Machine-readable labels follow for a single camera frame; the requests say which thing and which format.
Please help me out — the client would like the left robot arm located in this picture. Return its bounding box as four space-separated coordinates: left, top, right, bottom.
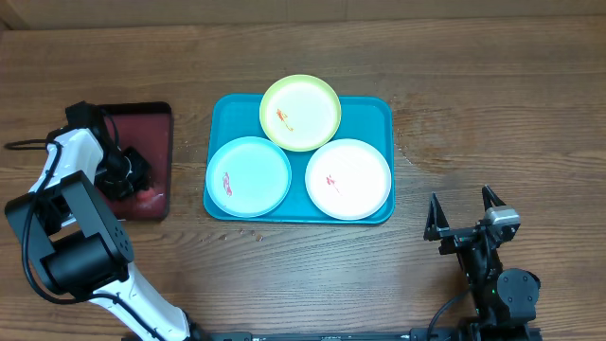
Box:
5 101 205 340

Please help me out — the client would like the light blue plate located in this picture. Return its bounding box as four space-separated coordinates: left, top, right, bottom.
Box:
205 136 292 218

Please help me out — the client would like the teal plastic tray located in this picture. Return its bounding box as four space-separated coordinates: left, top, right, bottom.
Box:
207 93 394 224

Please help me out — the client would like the white plate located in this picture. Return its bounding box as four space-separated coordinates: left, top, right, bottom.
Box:
305 138 392 221

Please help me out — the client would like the green plate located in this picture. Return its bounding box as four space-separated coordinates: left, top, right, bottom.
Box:
259 74 342 152

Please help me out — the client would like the black red-lined tray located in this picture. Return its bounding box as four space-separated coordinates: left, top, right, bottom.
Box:
100 101 173 221

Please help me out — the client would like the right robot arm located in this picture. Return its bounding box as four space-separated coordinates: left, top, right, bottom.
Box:
421 185 542 340

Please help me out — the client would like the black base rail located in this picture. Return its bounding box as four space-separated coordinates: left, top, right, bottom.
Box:
120 326 544 341

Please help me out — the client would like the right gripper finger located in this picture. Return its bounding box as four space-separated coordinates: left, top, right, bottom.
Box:
482 185 505 209
424 192 449 233

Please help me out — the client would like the red sponge with dark scourer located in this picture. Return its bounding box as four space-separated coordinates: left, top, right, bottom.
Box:
135 187 165 206

